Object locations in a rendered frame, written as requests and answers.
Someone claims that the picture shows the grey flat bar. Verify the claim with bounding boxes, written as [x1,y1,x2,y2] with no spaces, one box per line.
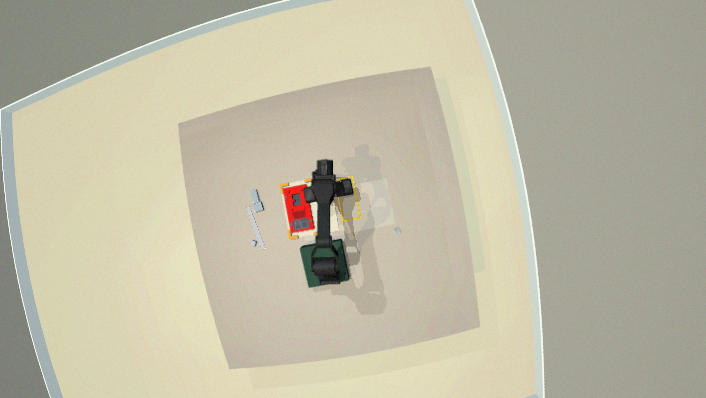
[250,189,264,212]

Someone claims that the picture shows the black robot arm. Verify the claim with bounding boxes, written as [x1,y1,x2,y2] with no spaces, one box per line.
[310,159,340,284]

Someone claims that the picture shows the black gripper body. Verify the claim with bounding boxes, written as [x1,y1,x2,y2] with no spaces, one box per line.
[303,178,354,203]

